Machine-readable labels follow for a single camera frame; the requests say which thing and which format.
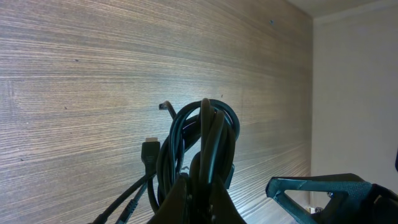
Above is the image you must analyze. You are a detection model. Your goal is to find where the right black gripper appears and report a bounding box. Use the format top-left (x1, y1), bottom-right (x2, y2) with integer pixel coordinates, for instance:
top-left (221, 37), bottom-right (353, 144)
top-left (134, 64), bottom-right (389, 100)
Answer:
top-left (266, 173), bottom-right (397, 224)

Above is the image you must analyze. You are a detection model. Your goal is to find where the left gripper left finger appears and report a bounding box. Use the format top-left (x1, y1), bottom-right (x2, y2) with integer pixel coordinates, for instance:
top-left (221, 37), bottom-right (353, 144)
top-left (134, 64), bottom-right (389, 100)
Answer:
top-left (147, 177), bottom-right (189, 224)

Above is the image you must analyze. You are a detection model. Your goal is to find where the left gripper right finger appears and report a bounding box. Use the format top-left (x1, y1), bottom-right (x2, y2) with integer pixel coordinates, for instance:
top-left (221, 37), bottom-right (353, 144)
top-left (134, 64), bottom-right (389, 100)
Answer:
top-left (211, 183), bottom-right (246, 224)

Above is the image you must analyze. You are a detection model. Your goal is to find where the black cable bundle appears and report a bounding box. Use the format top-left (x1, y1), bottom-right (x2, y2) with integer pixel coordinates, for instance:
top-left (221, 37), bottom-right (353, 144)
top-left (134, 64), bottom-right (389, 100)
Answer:
top-left (90, 98), bottom-right (241, 224)

